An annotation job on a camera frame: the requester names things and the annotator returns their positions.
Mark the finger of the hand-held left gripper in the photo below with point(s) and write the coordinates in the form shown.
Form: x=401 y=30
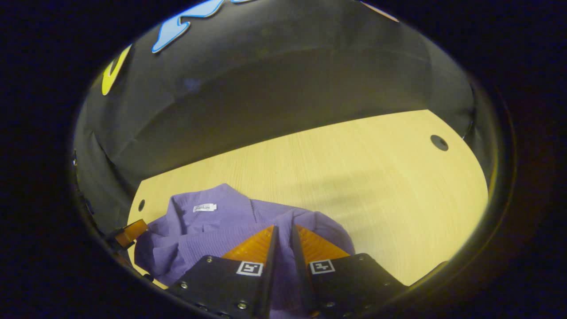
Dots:
x=130 y=232

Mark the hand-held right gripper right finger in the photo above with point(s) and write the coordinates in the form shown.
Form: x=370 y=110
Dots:
x=301 y=266

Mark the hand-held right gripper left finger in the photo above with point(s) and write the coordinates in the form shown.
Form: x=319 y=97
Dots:
x=271 y=266

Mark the purple collared shirt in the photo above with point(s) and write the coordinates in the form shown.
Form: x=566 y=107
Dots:
x=208 y=226

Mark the black table grommet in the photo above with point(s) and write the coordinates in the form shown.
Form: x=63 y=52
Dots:
x=439 y=142
x=141 y=204

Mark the black backdrop cloth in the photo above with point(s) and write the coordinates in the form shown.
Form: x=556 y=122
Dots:
x=288 y=75

